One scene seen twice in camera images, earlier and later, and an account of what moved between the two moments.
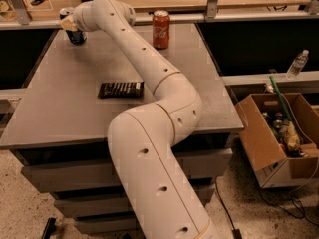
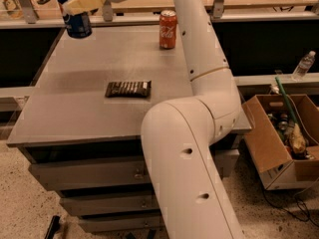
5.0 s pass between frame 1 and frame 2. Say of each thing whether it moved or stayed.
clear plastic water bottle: moved
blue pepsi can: moved
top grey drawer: stayed
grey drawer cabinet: stayed
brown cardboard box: stayed
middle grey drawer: stayed
